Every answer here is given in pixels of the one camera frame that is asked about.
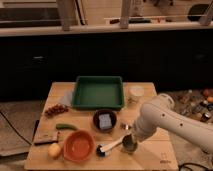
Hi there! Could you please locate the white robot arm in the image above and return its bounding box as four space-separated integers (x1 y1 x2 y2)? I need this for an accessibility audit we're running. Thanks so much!
132 94 213 153

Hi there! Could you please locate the brown wooden block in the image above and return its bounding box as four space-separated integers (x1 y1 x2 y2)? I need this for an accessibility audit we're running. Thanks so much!
33 131 59 145

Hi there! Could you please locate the white translucent cup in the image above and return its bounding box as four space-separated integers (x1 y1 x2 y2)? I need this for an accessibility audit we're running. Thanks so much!
129 86 144 103

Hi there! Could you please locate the dark bowl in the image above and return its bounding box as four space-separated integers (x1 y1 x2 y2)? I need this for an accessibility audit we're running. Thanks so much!
92 109 117 132

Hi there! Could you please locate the blue grey sponge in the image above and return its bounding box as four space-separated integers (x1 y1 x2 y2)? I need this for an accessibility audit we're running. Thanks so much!
99 114 112 130

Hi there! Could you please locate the green chili pepper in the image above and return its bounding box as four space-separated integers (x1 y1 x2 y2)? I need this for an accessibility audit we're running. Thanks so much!
56 124 78 131

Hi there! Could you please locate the black cable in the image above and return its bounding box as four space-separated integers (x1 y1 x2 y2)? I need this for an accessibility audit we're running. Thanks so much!
0 111 34 147

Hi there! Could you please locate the orange bowl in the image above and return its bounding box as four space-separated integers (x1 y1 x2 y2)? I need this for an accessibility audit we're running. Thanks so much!
63 130 95 162

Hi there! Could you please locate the white handled dish brush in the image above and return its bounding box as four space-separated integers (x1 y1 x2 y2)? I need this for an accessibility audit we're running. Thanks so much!
96 138 123 157

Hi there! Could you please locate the metal cup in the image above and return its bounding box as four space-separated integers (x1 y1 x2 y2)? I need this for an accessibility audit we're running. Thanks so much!
122 134 137 145

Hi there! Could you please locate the red grape bunch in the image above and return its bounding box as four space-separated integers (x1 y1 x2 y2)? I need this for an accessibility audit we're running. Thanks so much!
44 104 68 118

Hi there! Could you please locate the green plastic tray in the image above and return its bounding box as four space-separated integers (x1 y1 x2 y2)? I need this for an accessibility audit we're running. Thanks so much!
72 76 124 110

